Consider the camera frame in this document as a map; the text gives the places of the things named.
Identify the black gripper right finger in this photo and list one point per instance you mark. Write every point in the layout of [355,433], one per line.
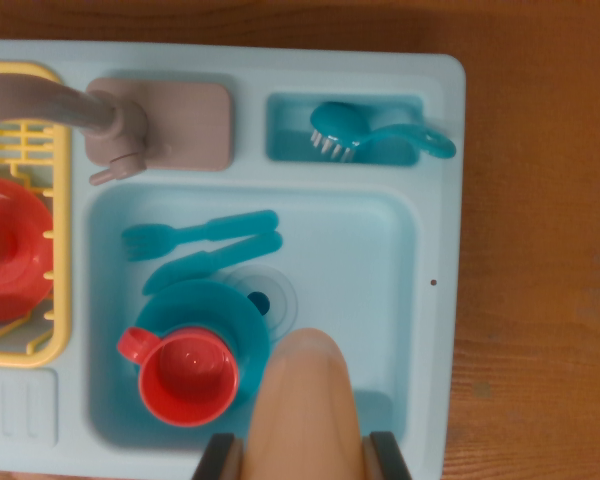
[385,460]

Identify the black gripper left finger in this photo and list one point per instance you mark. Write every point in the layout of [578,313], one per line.
[220,460]

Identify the cream detergent bottle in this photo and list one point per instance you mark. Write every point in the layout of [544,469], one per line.
[305,400]

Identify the clear round sink drain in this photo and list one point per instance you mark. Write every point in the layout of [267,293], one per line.
[285,300]

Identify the light blue toy sink unit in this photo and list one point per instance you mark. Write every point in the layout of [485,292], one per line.
[430,200]

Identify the teal plastic plate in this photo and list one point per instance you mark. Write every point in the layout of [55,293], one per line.
[205,300]

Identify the teal plastic knife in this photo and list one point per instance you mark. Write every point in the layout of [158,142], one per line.
[250,245]

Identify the teal plastic fork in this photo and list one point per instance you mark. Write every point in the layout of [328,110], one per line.
[240,222]

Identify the red plastic plate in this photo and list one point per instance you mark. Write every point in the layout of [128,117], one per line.
[15,250]

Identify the yellow plastic dish rack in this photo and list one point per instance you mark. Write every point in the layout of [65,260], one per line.
[62,200]

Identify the teal dish brush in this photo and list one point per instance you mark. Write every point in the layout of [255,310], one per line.
[335,120]

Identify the grey toy faucet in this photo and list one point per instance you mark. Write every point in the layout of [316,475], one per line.
[40,100]

